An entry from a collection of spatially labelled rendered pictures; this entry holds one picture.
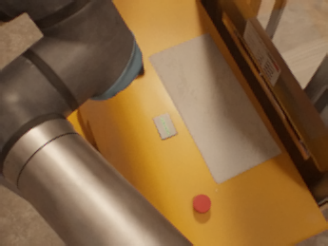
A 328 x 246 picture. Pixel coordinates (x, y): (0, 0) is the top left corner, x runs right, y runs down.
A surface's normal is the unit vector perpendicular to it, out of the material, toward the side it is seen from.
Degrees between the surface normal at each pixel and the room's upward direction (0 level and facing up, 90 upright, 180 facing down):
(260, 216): 0
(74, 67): 39
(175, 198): 14
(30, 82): 19
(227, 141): 0
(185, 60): 0
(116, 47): 54
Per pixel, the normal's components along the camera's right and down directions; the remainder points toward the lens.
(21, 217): -0.03, -0.40
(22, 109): 0.21, -0.66
